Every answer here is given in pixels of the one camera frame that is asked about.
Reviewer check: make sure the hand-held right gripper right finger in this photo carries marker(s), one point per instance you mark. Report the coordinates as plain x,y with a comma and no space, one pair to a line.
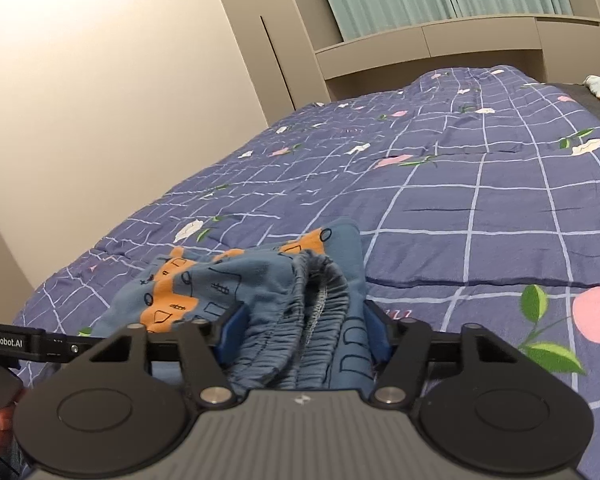
377,332

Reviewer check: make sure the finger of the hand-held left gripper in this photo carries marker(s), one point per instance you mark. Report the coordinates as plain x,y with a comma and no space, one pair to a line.
10,341

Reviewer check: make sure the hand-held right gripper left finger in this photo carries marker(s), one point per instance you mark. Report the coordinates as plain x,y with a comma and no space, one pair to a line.
235,332

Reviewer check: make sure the blue pants with orange print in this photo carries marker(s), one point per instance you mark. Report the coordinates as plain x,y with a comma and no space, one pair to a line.
280,280

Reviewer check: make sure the blue checked floral blanket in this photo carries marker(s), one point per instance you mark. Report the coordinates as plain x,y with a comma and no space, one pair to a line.
430,210

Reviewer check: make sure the beige built-in cabinet unit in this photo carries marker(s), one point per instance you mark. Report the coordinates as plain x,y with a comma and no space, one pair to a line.
380,55

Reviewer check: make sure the dark grey bed sheet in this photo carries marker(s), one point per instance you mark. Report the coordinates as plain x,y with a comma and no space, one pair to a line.
575,95

